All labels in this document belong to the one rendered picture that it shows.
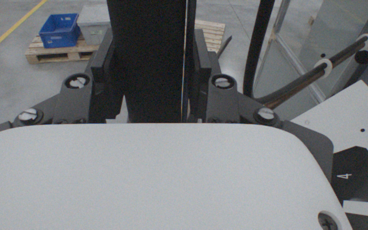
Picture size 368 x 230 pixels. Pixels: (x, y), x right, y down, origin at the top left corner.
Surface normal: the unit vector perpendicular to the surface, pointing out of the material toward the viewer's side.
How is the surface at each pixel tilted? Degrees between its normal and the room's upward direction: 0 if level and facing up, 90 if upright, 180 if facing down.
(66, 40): 90
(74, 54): 92
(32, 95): 0
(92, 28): 95
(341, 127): 50
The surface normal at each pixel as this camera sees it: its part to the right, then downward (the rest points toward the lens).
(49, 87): 0.04, -0.69
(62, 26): 0.17, 0.71
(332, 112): -0.73, -0.44
